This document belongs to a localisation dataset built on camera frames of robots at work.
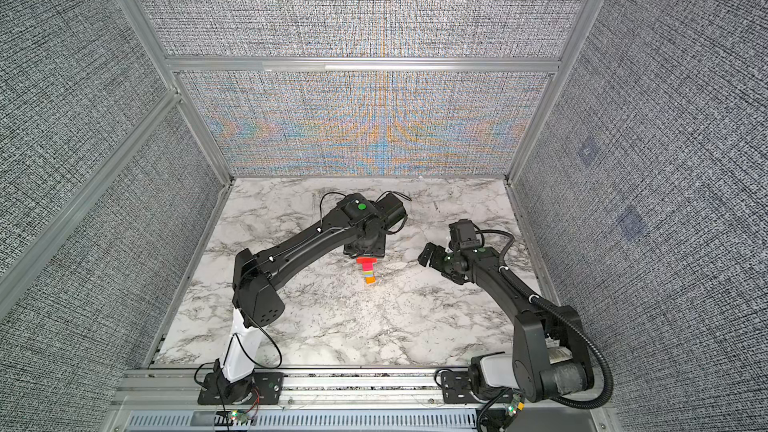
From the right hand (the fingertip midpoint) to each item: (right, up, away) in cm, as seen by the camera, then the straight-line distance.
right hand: (431, 261), depth 89 cm
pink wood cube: (-19, -1, -2) cm, 19 cm away
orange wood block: (-18, -6, +3) cm, 20 cm away
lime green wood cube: (-19, -4, +3) cm, 20 cm away
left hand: (-18, +4, -7) cm, 19 cm away
